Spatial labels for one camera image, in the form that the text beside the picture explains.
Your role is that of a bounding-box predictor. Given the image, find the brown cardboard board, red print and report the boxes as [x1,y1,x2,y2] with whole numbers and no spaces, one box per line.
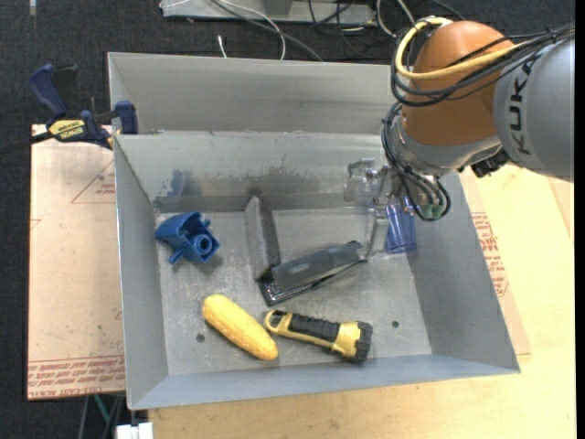
[27,123,534,402]

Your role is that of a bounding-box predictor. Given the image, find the blue plastic spray nozzle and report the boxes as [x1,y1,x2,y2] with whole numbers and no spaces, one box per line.
[154,210,222,266]

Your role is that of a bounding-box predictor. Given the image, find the yellow toy corn cob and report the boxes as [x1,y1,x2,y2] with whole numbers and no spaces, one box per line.
[201,293,280,362]

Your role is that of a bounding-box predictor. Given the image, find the yellow and black flashlight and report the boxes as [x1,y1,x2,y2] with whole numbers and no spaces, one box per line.
[263,308,375,365]

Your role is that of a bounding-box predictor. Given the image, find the grey metal bin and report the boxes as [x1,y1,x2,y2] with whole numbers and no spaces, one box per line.
[107,51,522,412]

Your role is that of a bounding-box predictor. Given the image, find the black and grey stapler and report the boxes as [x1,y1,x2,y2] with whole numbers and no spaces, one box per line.
[257,240,369,308]

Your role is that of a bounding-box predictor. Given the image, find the grey flat block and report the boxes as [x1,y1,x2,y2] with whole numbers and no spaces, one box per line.
[243,195,282,282]

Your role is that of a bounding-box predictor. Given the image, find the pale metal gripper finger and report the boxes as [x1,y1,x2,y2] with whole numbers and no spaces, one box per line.
[362,206,373,262]
[369,209,391,257]

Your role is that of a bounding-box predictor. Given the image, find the clear blue ribbed plastic piece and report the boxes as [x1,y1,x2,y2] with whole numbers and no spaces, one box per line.
[384,202,419,255]

